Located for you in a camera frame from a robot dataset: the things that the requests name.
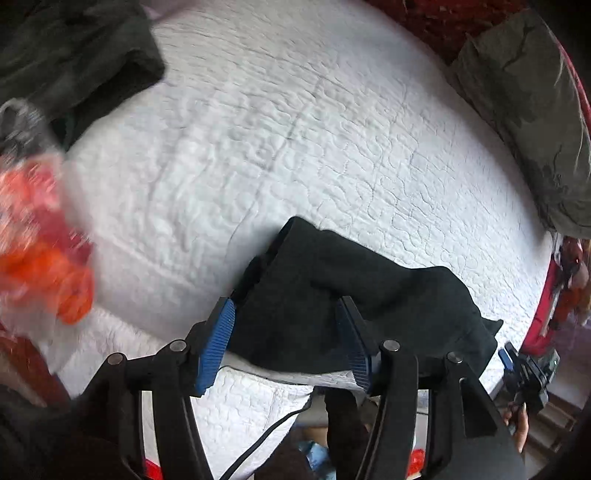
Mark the dark green garment pile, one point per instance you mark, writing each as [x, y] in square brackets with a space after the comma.
[76, 61]

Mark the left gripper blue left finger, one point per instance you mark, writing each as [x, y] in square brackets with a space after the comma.
[218, 329]

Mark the right hand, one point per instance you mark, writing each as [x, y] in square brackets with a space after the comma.
[518, 424]

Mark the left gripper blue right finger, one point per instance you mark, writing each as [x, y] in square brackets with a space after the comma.
[362, 351]

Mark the black pants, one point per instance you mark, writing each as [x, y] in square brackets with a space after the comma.
[285, 305]

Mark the orange red plastic bag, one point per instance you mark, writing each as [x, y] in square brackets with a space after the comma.
[45, 256]

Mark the light blue plastic bag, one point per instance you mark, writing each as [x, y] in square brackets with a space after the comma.
[318, 460]

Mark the white quilted bedspread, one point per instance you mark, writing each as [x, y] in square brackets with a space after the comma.
[268, 110]

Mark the grey floral pillow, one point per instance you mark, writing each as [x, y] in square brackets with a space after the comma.
[520, 80]

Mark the red patterned blanket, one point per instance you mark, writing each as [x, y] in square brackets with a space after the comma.
[446, 25]

